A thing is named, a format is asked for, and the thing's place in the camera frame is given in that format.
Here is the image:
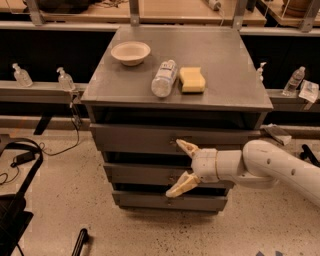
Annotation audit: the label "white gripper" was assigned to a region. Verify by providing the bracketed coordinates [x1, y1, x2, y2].
[165, 139, 218, 198]

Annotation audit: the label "grey drawer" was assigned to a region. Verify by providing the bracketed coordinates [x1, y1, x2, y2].
[112, 191, 227, 212]
[90, 123, 260, 154]
[103, 161, 235, 190]

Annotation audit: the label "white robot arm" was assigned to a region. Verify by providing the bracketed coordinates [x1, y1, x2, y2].
[166, 139, 320, 206]

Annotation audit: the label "grey bottom drawer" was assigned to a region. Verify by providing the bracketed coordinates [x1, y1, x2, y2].
[112, 191, 227, 212]

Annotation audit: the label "grey top drawer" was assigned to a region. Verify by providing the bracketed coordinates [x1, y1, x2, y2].
[90, 123, 260, 154]

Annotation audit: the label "grey drawer cabinet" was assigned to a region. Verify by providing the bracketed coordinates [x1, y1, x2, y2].
[82, 26, 273, 198]

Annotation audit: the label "yellow sponge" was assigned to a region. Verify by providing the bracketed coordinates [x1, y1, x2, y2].
[179, 67, 206, 93]

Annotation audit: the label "clear plastic water bottle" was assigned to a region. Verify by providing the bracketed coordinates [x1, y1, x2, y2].
[151, 60, 177, 98]

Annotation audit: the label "black caster base right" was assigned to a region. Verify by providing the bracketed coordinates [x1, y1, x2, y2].
[300, 144, 320, 167]

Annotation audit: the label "clear pump bottle right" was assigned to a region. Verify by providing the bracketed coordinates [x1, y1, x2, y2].
[256, 62, 267, 82]

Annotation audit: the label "clear pump bottle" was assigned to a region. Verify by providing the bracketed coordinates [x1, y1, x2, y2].
[12, 63, 33, 87]
[256, 62, 267, 82]
[57, 67, 75, 92]

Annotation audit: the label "white paper bowl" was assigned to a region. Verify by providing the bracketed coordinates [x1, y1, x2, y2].
[111, 41, 151, 66]

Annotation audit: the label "upright clear water bottle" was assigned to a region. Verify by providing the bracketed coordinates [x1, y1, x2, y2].
[282, 66, 305, 96]

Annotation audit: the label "clear plastic packet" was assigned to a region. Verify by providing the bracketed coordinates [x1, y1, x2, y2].
[299, 80, 319, 103]

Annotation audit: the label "black bar on floor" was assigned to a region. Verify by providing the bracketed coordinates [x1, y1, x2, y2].
[71, 228, 89, 256]

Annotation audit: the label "white power strip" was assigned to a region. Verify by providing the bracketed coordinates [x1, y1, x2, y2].
[203, 0, 221, 11]

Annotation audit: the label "black power adapter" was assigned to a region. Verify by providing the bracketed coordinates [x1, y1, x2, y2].
[11, 152, 35, 168]

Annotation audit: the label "black chair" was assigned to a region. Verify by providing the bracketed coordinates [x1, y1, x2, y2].
[0, 134, 43, 256]

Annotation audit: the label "clear pump bottle far left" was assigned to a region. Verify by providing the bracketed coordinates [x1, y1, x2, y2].
[12, 63, 33, 87]

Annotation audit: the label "wooden bowls on shelf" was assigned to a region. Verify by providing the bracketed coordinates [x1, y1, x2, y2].
[282, 0, 311, 18]

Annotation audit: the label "black bag on shelf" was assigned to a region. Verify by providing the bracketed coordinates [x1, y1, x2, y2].
[37, 0, 94, 14]

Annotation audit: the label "black cable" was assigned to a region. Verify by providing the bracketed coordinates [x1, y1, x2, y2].
[38, 103, 82, 158]

